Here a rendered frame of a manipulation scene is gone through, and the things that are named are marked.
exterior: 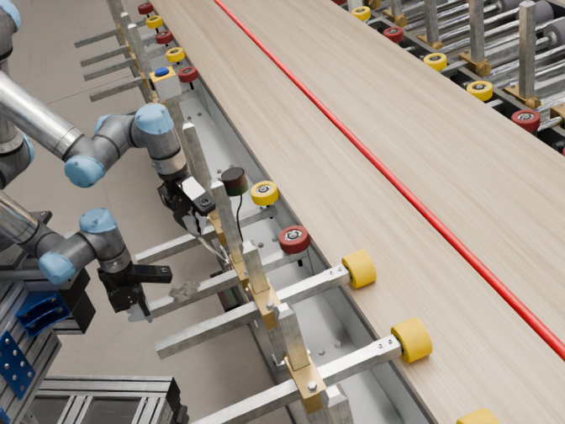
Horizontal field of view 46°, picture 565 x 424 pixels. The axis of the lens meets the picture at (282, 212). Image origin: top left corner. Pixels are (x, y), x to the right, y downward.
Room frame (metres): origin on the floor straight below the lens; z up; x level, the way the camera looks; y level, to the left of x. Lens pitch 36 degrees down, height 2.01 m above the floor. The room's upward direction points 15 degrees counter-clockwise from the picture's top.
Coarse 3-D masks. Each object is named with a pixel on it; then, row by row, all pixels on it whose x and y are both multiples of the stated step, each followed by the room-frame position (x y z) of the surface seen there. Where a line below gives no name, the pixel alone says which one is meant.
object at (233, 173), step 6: (234, 168) 1.43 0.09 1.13; (240, 168) 1.42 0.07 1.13; (222, 174) 1.41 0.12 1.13; (228, 174) 1.41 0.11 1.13; (234, 174) 1.40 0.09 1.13; (240, 174) 1.39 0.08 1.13; (228, 180) 1.38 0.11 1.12; (240, 186) 1.38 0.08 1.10; (228, 198) 1.38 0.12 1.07; (240, 198) 1.40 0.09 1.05; (240, 204) 1.40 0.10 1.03; (240, 234) 1.40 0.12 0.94
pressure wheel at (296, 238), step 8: (280, 232) 1.41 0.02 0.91; (288, 232) 1.40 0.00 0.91; (296, 232) 1.40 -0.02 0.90; (304, 232) 1.38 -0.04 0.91; (280, 240) 1.38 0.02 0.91; (288, 240) 1.37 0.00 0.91; (296, 240) 1.36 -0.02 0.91; (304, 240) 1.36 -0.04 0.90; (288, 248) 1.35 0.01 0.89; (296, 248) 1.35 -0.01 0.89; (304, 248) 1.35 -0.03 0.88
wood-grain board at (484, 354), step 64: (192, 0) 3.49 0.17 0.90; (256, 0) 3.24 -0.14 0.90; (320, 0) 3.02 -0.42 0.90; (192, 64) 2.71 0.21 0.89; (256, 64) 2.51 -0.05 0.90; (320, 64) 2.36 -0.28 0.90; (384, 64) 2.22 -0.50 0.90; (256, 128) 2.00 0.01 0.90; (320, 128) 1.90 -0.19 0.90; (384, 128) 1.79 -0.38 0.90; (448, 128) 1.70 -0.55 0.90; (512, 128) 1.61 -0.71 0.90; (320, 192) 1.55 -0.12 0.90; (384, 192) 1.47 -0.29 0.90; (448, 192) 1.40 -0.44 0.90; (512, 192) 1.33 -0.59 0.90; (384, 256) 1.22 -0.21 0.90; (448, 256) 1.16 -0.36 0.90; (512, 256) 1.11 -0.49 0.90; (384, 320) 1.02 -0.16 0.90; (448, 320) 0.97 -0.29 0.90; (512, 320) 0.93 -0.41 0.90; (448, 384) 0.81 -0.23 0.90; (512, 384) 0.78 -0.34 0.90
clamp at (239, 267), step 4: (232, 260) 1.39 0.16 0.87; (232, 264) 1.39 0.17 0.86; (236, 264) 1.37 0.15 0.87; (240, 264) 1.37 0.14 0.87; (244, 264) 1.36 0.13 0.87; (236, 268) 1.35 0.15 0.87; (240, 268) 1.35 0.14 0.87; (244, 268) 1.35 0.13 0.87; (236, 272) 1.34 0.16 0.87; (240, 272) 1.34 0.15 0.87; (240, 276) 1.32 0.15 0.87; (244, 276) 1.32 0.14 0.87; (240, 280) 1.30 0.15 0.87; (244, 280) 1.30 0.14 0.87; (240, 284) 1.34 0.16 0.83; (244, 284) 1.30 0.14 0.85; (244, 288) 1.30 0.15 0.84
